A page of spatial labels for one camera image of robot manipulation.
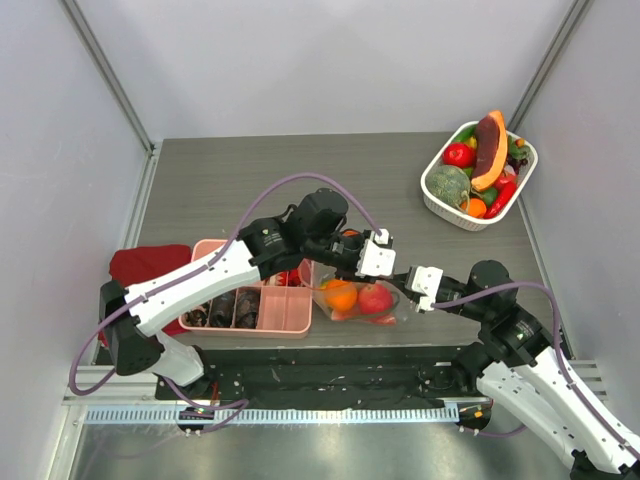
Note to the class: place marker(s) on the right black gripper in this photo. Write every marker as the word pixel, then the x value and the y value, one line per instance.
pixel 407 279

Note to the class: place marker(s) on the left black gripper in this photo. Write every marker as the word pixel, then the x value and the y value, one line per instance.
pixel 346 275

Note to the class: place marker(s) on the toy red pomegranate apple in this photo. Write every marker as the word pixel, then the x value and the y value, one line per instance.
pixel 374 298

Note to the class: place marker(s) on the clear orange zip top bag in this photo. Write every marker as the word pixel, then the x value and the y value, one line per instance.
pixel 396 314

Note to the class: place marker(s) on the toy orange fruit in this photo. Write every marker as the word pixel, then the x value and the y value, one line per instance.
pixel 340 295

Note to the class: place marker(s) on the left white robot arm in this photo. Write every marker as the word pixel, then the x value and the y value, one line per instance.
pixel 136 315

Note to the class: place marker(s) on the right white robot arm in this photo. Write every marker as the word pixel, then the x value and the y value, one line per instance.
pixel 519 363

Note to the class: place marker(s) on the red folded sock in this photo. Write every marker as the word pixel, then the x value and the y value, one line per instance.
pixel 290 278

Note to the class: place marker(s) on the pink divided organizer box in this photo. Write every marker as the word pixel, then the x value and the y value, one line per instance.
pixel 284 312

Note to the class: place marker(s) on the white plastic fruit basket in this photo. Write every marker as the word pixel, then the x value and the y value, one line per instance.
pixel 453 215

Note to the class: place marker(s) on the small toy orange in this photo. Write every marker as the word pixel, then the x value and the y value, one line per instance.
pixel 474 208

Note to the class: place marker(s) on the toy green melon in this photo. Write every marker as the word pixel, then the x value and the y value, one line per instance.
pixel 450 185

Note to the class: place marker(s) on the brown blue floral rolled tie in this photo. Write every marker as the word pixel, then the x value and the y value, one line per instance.
pixel 222 309

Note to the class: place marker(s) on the toy red chili pepper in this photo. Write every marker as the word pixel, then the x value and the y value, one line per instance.
pixel 504 196

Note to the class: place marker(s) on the rose pattern rolled tie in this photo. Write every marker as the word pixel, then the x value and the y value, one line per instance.
pixel 197 317

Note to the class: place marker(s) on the toy green pepper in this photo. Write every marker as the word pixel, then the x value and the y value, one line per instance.
pixel 464 135

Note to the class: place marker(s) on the red folded cloth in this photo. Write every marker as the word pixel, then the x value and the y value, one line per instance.
pixel 141 264

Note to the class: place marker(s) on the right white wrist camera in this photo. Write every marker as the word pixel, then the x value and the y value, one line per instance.
pixel 422 285

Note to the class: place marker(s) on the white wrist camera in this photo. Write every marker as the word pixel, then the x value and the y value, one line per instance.
pixel 422 285
pixel 377 256

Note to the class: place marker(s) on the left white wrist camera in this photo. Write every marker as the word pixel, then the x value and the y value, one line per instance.
pixel 377 256

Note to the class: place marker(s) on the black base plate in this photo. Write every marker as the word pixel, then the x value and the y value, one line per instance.
pixel 335 378

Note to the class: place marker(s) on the white slotted cable duct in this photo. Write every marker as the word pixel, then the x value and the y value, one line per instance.
pixel 184 415

